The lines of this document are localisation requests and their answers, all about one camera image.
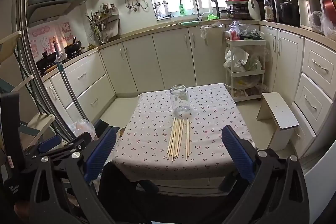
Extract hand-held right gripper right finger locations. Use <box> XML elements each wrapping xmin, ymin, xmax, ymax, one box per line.
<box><xmin>222</xmin><ymin>125</ymin><xmax>309</xmax><ymax>224</ymax></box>

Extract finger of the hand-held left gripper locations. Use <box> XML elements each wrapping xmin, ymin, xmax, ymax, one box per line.
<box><xmin>62</xmin><ymin>119</ymin><xmax>111</xmax><ymax>155</ymax></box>
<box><xmin>23</xmin><ymin>135</ymin><xmax>66</xmax><ymax>163</ymax></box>

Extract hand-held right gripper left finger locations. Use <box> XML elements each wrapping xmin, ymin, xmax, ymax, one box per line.
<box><xmin>29</xmin><ymin>129</ymin><xmax>117</xmax><ymax>224</ymax></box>

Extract bunch of wooden chopsticks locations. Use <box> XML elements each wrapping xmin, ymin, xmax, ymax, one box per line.
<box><xmin>167</xmin><ymin>117</ymin><xmax>191</xmax><ymax>161</ymax></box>

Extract clear glass jar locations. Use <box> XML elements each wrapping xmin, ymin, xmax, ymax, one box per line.
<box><xmin>169</xmin><ymin>84</ymin><xmax>191</xmax><ymax>118</ymax></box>

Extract translucent plastic bag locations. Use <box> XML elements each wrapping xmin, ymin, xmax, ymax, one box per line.
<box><xmin>70</xmin><ymin>118</ymin><xmax>97</xmax><ymax>138</ymax></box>

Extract cherry print tablecloth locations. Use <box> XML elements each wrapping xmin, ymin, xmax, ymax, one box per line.
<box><xmin>112</xmin><ymin>83</ymin><xmax>259</xmax><ymax>182</ymax></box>

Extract white step stool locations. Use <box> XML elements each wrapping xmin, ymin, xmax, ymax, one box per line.
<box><xmin>256</xmin><ymin>92</ymin><xmax>300</xmax><ymax>151</ymax></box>

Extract clear bag of brown food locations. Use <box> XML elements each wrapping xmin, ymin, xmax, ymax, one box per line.
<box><xmin>232</xmin><ymin>77</ymin><xmax>267</xmax><ymax>97</ymax></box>

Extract grey mop pole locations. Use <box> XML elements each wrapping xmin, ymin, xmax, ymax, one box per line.
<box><xmin>52</xmin><ymin>37</ymin><xmax>88</xmax><ymax>126</ymax></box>

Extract black frying pan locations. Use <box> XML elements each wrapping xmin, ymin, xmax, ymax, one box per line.
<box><xmin>35</xmin><ymin>51</ymin><xmax>58</xmax><ymax>70</ymax></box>

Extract black wok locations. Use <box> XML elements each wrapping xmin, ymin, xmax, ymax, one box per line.
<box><xmin>64</xmin><ymin>37</ymin><xmax>83</xmax><ymax>55</ymax></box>

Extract beige folding chair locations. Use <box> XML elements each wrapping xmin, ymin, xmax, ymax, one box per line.
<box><xmin>0</xmin><ymin>30</ymin><xmax>56</xmax><ymax>147</ymax></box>

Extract white plastic shopping bag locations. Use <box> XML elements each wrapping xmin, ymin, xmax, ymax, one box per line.
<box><xmin>223</xmin><ymin>47</ymin><xmax>263</xmax><ymax>73</ymax></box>

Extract white kitchen base cabinets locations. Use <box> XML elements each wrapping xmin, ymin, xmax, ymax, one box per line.
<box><xmin>41</xmin><ymin>19</ymin><xmax>336</xmax><ymax>161</ymax></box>

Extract white rolling cart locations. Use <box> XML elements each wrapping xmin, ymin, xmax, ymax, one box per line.
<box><xmin>225</xmin><ymin>38</ymin><xmax>268</xmax><ymax>103</ymax></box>

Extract bagged groceries with red pack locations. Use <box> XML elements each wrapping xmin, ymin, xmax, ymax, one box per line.
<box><xmin>227</xmin><ymin>21</ymin><xmax>263</xmax><ymax>41</ymax></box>

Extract clear hanging plastic bag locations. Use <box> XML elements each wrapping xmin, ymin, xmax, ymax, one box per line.
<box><xmin>200</xmin><ymin>21</ymin><xmax>226</xmax><ymax>45</ymax></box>

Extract grey range hood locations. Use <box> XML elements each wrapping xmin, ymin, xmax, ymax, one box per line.
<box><xmin>26</xmin><ymin>0</ymin><xmax>89</xmax><ymax>28</ymax></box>

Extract white jug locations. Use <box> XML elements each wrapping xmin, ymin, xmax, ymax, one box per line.
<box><xmin>247</xmin><ymin>0</ymin><xmax>261</xmax><ymax>20</ymax></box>

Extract curved metal sink faucet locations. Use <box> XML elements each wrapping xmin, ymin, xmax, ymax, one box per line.
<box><xmin>180</xmin><ymin>0</ymin><xmax>203</xmax><ymax>22</ymax></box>

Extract clear plastic bottle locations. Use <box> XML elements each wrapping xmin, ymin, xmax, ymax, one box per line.
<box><xmin>263</xmin><ymin>0</ymin><xmax>274</xmax><ymax>21</ymax></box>

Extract black angular tap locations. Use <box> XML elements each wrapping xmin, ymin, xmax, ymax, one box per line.
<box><xmin>210</xmin><ymin>0</ymin><xmax>220</xmax><ymax>17</ymax></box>

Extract black kettle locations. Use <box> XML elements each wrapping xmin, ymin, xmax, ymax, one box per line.
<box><xmin>278</xmin><ymin>0</ymin><xmax>300</xmax><ymax>26</ymax></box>

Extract crumpled clear plastic bag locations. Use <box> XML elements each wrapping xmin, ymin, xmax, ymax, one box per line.
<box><xmin>310</xmin><ymin>11</ymin><xmax>336</xmax><ymax>39</ymax></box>

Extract white electric kettle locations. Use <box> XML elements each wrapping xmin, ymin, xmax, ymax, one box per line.
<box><xmin>295</xmin><ymin>0</ymin><xmax>323</xmax><ymax>29</ymax></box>

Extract red pan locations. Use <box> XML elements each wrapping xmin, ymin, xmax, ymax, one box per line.
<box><xmin>322</xmin><ymin>0</ymin><xmax>336</xmax><ymax>18</ymax></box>

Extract pink wall stickers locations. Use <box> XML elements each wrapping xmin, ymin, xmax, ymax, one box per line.
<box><xmin>28</xmin><ymin>21</ymin><xmax>72</xmax><ymax>62</ymax></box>

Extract wall utensil rack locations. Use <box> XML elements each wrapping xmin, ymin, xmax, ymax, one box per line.
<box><xmin>84</xmin><ymin>2</ymin><xmax>121</xmax><ymax>45</ymax></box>

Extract wire sink caddy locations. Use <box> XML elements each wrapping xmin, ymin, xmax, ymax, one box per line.
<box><xmin>153</xmin><ymin>1</ymin><xmax>174</xmax><ymax>20</ymax></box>

